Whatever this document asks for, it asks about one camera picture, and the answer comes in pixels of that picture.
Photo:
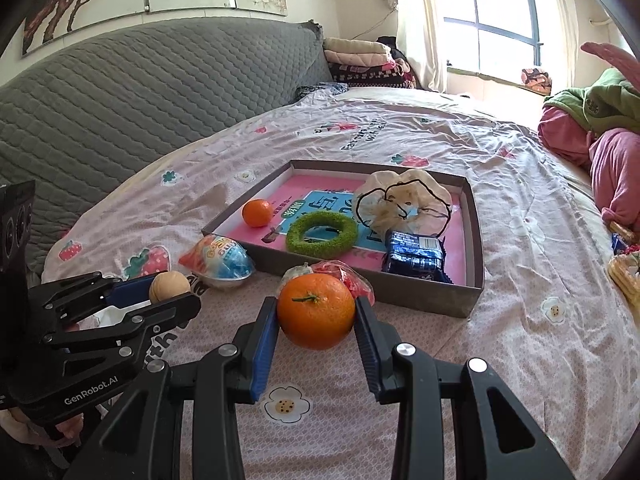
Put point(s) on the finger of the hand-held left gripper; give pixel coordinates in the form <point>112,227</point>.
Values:
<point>170,310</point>
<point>130,291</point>

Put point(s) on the cream scrunchie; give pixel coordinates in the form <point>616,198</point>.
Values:
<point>400,195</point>

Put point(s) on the cream curtain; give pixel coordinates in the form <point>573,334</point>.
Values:
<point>570,35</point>
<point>420,25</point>

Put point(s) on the small blue packet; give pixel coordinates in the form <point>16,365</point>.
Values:
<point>620,245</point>

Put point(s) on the grey quilted headboard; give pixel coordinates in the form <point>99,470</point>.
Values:
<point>125,100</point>

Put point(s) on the person's left hand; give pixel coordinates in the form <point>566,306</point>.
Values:
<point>15,427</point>

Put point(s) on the large orange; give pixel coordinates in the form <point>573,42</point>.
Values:
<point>315,310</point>

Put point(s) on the blue patterned cloth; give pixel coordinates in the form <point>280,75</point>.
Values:
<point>320,91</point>

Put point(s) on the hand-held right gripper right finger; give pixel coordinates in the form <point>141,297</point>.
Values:
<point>367,350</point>

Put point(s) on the red snack packet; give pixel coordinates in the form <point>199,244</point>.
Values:
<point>350,280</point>

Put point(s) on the egg-shaped toy packet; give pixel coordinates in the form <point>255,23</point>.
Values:
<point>220,262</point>

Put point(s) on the colourful bag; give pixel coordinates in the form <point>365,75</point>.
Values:
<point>536,80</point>

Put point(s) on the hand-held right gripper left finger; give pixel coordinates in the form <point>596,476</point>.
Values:
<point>265,345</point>

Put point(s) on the pink and green quilts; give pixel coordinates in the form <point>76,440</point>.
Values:
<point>615,160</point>

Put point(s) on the wooden ball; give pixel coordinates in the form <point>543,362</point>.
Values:
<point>169,287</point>

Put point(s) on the blue snack packet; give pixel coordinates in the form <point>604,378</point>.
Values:
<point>412,255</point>

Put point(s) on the small orange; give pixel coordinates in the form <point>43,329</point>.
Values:
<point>257,212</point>

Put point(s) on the window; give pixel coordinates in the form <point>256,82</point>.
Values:
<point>505,15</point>

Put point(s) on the grey cardboard box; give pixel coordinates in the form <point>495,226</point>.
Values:
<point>415,292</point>

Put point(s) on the dark clothing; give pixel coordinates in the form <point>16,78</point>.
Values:
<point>387,46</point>

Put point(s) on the stack of folded blankets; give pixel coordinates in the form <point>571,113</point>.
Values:
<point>365,62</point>

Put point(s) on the green blanket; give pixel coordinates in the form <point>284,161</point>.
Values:
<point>595,102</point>

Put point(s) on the yellow cracker packet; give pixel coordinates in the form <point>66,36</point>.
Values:
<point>622,272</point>

